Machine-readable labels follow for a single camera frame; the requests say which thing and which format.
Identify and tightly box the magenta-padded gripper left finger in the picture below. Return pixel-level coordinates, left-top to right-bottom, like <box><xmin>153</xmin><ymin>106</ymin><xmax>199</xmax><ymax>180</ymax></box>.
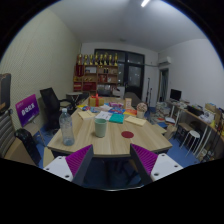
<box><xmin>43</xmin><ymin>143</ymin><xmax>95</xmax><ymax>187</ymax></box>

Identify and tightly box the clear plastic water bottle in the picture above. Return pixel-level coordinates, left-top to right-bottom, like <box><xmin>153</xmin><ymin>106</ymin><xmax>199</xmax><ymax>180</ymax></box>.
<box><xmin>58</xmin><ymin>107</ymin><xmax>76</xmax><ymax>147</ymax></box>

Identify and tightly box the white air conditioner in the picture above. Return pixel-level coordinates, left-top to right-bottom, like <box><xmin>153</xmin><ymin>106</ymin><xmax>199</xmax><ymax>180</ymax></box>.
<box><xmin>157</xmin><ymin>56</ymin><xmax>172</xmax><ymax>67</ymax></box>

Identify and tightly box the pale yellow book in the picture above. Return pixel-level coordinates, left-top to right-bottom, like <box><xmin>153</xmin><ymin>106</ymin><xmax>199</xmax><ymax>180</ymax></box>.
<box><xmin>124</xmin><ymin>115</ymin><xmax>148</xmax><ymax>127</ymax></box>
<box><xmin>77</xmin><ymin>109</ymin><xmax>98</xmax><ymax>121</ymax></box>

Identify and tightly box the purple sign board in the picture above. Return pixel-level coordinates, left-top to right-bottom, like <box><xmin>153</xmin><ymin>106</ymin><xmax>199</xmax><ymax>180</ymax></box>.
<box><xmin>14</xmin><ymin>93</ymin><xmax>41</xmax><ymax>128</ymax></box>

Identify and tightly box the teal book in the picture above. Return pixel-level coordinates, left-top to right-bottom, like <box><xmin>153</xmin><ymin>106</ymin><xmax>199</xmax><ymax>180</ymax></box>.
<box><xmin>108</xmin><ymin>113</ymin><xmax>125</xmax><ymax>125</ymax></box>

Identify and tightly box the grey striped chair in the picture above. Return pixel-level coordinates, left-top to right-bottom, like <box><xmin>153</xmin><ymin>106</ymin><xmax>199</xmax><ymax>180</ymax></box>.
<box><xmin>0</xmin><ymin>109</ymin><xmax>18</xmax><ymax>159</ymax></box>

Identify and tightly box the black office chair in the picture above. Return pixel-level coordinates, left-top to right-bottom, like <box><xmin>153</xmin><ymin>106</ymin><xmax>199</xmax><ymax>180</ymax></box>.
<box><xmin>39</xmin><ymin>87</ymin><xmax>76</xmax><ymax>131</ymax></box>

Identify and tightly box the small round side table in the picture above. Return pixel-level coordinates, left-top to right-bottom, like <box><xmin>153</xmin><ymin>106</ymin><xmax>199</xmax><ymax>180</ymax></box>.
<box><xmin>65</xmin><ymin>91</ymin><xmax>84</xmax><ymax>104</ymax></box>

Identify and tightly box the yellow gift box red ribbon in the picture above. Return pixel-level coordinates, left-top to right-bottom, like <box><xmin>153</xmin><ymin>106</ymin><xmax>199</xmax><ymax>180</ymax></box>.
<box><xmin>88</xmin><ymin>93</ymin><xmax>106</xmax><ymax>108</ymax></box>

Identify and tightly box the red shelf unit with trophies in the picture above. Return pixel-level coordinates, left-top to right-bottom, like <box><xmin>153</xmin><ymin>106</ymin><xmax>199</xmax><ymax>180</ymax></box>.
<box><xmin>73</xmin><ymin>52</ymin><xmax>120</xmax><ymax>96</ymax></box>

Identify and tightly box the flat round red coaster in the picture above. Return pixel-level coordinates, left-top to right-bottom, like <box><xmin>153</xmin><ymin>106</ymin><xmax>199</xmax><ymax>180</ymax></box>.
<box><xmin>120</xmin><ymin>130</ymin><xmax>135</xmax><ymax>140</ymax></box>

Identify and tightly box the white round stool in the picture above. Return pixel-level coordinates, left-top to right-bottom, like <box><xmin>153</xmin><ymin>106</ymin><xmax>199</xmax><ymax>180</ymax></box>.
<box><xmin>179</xmin><ymin>129</ymin><xmax>201</xmax><ymax>155</ymax></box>

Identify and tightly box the black computer monitor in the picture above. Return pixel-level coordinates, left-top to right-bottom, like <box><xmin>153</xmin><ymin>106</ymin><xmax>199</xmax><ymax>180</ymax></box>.
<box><xmin>169</xmin><ymin>88</ymin><xmax>183</xmax><ymax>102</ymax></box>

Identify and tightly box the cluttered wooden side desk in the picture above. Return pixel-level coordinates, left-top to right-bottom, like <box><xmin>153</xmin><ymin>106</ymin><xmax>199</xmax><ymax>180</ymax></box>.
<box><xmin>166</xmin><ymin>99</ymin><xmax>224</xmax><ymax>161</ymax></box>

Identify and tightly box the white printed booklet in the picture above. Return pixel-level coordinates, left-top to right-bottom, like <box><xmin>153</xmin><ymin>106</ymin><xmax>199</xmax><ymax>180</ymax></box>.
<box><xmin>94</xmin><ymin>110</ymin><xmax>113</xmax><ymax>122</ymax></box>

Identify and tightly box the pale green cup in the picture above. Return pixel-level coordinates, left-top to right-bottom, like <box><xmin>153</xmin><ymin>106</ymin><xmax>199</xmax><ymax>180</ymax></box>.
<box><xmin>94</xmin><ymin>118</ymin><xmax>108</xmax><ymax>139</ymax></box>

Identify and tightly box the blue colourful booklet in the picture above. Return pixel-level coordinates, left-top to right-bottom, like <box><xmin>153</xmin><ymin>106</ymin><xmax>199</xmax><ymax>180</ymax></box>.
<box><xmin>81</xmin><ymin>105</ymin><xmax>101</xmax><ymax>114</ymax></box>

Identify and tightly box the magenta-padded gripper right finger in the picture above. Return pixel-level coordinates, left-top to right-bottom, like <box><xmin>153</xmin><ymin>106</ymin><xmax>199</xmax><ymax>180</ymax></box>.
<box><xmin>129</xmin><ymin>143</ymin><xmax>184</xmax><ymax>186</ymax></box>

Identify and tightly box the small orange carton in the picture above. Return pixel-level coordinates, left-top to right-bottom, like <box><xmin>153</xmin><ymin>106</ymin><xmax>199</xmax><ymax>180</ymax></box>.
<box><xmin>124</xmin><ymin>97</ymin><xmax>133</xmax><ymax>110</ymax></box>

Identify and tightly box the orange book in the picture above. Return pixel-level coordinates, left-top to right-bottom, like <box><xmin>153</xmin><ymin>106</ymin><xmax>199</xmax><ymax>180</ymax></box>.
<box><xmin>123</xmin><ymin>108</ymin><xmax>138</xmax><ymax>117</ymax></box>

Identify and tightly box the black framed glass door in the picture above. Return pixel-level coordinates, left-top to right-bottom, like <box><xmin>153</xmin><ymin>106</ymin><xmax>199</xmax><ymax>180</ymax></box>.
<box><xmin>94</xmin><ymin>48</ymin><xmax>146</xmax><ymax>100</ymax></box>

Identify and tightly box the potted pink flower plant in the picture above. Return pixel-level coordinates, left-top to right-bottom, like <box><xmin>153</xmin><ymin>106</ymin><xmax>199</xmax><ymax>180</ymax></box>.
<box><xmin>136</xmin><ymin>102</ymin><xmax>148</xmax><ymax>119</ymax></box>

